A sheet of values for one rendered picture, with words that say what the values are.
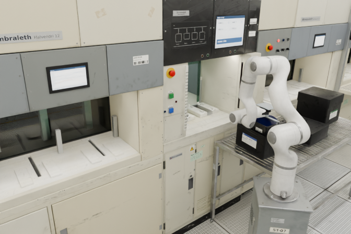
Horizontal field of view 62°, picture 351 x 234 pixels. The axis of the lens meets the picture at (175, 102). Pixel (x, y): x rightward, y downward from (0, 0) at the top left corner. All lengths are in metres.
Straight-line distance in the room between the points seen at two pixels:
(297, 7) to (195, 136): 1.41
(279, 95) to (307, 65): 2.10
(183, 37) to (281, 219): 1.18
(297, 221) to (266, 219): 0.16
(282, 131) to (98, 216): 1.19
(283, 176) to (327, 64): 2.09
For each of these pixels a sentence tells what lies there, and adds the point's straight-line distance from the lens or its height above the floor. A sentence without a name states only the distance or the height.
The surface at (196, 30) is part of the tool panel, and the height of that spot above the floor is 1.60.
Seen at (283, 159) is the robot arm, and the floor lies 1.00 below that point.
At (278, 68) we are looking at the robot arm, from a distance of 1.69.
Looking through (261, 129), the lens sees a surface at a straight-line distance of 2.09.
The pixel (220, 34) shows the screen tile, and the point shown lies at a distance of 2.06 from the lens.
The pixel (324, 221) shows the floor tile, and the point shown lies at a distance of 2.99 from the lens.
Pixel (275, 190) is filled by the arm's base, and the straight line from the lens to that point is 1.78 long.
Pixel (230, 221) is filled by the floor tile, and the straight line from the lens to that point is 2.73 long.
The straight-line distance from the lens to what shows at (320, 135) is 2.52.
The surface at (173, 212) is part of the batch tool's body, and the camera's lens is 2.36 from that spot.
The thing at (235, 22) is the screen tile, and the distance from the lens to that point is 2.16.
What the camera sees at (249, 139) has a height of 0.86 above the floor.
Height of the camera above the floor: 1.80
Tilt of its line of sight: 20 degrees down
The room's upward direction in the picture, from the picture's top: 1 degrees clockwise
